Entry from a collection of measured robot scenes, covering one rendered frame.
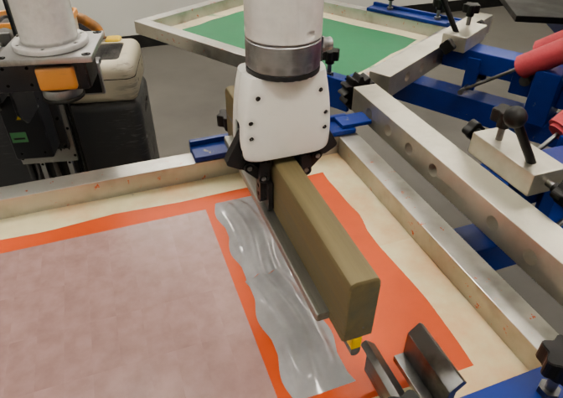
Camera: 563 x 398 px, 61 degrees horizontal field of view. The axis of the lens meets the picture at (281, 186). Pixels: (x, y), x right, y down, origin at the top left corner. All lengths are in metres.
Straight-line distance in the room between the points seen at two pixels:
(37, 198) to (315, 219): 0.50
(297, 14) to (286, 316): 0.35
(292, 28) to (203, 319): 0.36
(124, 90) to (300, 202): 1.11
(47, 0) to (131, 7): 3.48
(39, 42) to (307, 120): 0.55
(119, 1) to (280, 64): 3.93
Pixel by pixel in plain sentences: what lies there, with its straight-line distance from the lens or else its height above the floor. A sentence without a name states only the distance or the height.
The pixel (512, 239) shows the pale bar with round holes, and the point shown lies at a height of 1.02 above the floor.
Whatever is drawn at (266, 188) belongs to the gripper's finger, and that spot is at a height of 1.10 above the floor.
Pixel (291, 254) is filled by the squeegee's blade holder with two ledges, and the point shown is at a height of 1.07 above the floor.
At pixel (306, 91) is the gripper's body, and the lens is 0.49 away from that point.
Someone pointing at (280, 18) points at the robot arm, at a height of 1.30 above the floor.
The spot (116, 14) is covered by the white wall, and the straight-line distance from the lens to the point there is 4.39.
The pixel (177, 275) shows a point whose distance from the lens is 0.67.
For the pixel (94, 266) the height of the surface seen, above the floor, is 0.96.
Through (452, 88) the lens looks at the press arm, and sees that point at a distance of 1.30.
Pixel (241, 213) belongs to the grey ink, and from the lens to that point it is 0.75.
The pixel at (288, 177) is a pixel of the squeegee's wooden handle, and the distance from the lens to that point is 0.51.
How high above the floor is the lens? 1.43
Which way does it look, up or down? 36 degrees down
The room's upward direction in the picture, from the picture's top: straight up
